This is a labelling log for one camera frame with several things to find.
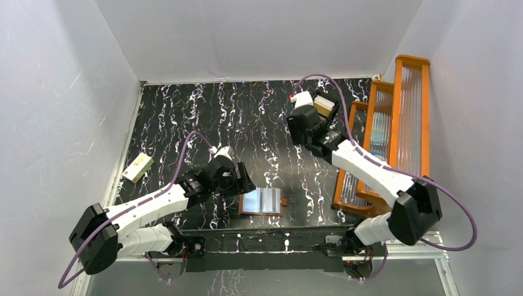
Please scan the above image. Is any brown leather card holder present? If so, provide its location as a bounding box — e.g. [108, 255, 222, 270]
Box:
[239, 187, 288, 216]

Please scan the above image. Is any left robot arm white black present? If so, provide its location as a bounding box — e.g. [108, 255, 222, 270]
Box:
[69, 155, 256, 275]

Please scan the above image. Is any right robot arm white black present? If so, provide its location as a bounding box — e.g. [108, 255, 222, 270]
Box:
[287, 105, 442, 255]

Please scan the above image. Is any stack of cards in box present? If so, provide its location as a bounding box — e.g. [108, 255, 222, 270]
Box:
[313, 95, 336, 118]

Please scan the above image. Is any black plastic card box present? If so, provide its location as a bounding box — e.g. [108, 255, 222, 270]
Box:
[312, 91, 340, 123]

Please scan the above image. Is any small white green box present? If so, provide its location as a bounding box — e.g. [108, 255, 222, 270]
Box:
[121, 153, 154, 184]

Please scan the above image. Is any orange wooden tiered rack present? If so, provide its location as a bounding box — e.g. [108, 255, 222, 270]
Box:
[331, 54, 432, 218]

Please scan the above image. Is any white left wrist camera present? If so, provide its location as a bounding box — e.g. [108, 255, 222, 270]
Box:
[209, 146, 234, 161]

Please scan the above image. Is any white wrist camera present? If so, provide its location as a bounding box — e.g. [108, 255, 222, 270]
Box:
[289, 91, 314, 110]
[209, 146, 234, 161]

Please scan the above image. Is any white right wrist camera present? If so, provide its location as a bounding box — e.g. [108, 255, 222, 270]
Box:
[289, 91, 314, 110]

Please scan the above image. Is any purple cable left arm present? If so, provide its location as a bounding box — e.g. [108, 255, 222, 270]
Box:
[57, 131, 215, 290]

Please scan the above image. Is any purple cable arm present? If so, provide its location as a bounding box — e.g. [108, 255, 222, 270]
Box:
[290, 73, 478, 281]
[57, 131, 215, 290]

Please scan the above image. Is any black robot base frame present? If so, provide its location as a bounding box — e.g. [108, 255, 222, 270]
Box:
[150, 226, 384, 275]

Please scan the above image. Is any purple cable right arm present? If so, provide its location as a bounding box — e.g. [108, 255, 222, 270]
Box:
[290, 73, 478, 281]

